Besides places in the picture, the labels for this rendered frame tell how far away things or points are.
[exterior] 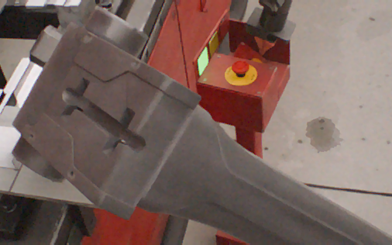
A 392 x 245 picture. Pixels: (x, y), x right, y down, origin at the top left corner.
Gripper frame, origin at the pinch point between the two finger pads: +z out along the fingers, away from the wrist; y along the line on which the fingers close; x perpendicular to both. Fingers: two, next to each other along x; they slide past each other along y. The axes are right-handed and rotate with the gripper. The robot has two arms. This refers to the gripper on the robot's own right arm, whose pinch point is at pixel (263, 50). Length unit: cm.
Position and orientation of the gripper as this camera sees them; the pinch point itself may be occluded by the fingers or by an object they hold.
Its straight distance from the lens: 148.1
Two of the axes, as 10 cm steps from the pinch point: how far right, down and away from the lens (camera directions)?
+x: -4.1, 7.0, -5.9
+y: -9.0, -4.0, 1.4
